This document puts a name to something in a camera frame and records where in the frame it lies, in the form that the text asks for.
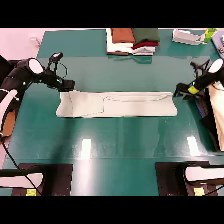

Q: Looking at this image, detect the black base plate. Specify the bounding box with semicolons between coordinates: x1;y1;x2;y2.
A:
17;162;74;197
154;161;212;197

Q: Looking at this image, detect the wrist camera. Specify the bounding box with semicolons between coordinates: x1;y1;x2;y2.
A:
48;51;65;78
190;59;212;81

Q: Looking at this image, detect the black cable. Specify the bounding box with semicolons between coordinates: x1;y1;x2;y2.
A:
0;138;44;197
54;62;70;80

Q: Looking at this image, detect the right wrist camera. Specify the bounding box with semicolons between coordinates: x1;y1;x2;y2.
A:
190;59;212;81

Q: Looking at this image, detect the orange-brown garment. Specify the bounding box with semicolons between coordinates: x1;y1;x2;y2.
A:
1;109;18;138

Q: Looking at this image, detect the pale grey folded garment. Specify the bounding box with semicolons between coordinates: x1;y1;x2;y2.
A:
132;46;156;56

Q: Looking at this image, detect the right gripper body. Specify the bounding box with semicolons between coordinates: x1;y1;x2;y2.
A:
172;82;192;98

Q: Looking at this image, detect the beige shirt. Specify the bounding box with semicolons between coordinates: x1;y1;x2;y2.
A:
55;90;179;119

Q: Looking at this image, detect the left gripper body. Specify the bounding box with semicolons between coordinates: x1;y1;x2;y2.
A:
47;75;76;93

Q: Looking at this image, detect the brown folded garment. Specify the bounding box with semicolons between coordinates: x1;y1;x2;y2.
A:
111;28;136;45

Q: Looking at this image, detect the cream garment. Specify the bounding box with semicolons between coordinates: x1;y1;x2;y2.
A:
207;82;224;152

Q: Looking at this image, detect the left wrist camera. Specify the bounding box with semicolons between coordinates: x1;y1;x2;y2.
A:
48;51;65;78

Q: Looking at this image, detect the dark green folded garment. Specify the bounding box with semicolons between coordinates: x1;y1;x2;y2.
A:
132;28;161;45

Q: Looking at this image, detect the dark red folded garment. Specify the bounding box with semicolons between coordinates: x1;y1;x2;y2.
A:
131;40;160;51

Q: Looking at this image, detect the yellow-green object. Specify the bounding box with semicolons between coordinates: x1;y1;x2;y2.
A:
203;28;218;44

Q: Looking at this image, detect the blue garment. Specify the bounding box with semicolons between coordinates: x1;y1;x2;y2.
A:
194;97;208;118

